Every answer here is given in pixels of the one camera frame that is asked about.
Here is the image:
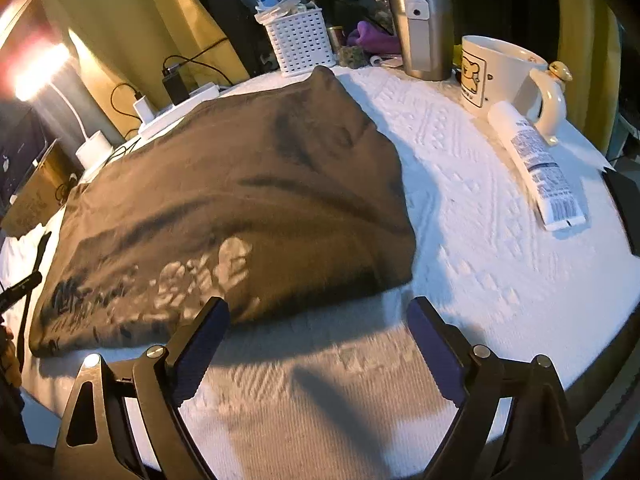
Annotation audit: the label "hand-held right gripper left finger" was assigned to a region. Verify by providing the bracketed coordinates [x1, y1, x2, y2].
[52, 296, 232, 480]

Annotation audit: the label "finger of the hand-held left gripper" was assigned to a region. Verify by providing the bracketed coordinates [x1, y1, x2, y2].
[0, 272, 44, 312]

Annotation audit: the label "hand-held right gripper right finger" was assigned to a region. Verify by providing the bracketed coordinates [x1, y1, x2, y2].
[406, 296, 583, 480]

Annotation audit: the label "brown t-shirt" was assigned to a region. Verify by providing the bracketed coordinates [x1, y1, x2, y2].
[27, 66, 419, 359]

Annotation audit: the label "person's left hand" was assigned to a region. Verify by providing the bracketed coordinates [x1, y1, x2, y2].
[0, 326, 22, 387]

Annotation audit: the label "white textured quilt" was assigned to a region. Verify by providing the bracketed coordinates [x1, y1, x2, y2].
[0, 64, 632, 480]

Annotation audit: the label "cardboard box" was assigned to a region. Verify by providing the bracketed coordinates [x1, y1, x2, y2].
[1, 139, 77, 240]

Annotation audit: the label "white desk lamp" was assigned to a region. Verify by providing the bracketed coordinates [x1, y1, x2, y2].
[14, 42, 115, 173]

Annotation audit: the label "white tube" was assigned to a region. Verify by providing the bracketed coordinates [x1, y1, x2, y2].
[487, 100, 587, 232]

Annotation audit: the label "white charger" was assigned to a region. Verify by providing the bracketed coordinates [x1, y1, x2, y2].
[132, 92, 159, 124]

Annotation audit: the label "white power strip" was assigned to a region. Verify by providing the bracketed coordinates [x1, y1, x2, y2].
[137, 82, 222, 139]

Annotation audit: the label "black flat device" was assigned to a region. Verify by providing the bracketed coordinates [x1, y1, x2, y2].
[604, 170, 640, 257]

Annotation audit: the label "black charger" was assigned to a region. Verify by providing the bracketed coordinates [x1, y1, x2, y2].
[161, 64, 191, 104]

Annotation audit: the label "cream mug with bear print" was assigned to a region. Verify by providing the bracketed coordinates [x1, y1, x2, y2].
[460, 35, 574, 147]

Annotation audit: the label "yellow curtain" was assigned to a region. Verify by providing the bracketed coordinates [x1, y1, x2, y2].
[39, 0, 242, 137]
[549, 0, 622, 157]

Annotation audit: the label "grey green fuzzy lump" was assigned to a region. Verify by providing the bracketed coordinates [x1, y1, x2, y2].
[339, 44, 369, 69]

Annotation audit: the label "purple cloth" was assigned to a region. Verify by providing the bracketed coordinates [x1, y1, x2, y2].
[346, 20, 404, 57]

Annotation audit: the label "steel tumbler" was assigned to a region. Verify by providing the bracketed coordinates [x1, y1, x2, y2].
[384, 0, 457, 82]

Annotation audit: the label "white plastic basket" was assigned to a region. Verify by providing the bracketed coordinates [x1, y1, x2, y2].
[263, 2, 337, 79]

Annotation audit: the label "clear jar with white lid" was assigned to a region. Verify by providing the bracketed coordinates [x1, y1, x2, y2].
[373, 0, 397, 37]

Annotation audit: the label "white plastic wrappers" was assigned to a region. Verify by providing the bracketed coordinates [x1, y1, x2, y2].
[256, 0, 321, 25]

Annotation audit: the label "black strap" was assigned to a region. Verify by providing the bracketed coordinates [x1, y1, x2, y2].
[16, 231, 53, 372]

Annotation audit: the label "black coiled cable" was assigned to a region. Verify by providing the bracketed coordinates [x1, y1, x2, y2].
[54, 174, 82, 202]

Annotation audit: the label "black looped charger cable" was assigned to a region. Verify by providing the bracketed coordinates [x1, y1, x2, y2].
[106, 82, 145, 157]

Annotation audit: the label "black cable with grey plug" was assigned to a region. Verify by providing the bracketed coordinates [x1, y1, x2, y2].
[162, 35, 232, 87]

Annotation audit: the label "black frame post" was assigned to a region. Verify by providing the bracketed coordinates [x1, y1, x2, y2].
[184, 0, 268, 77]

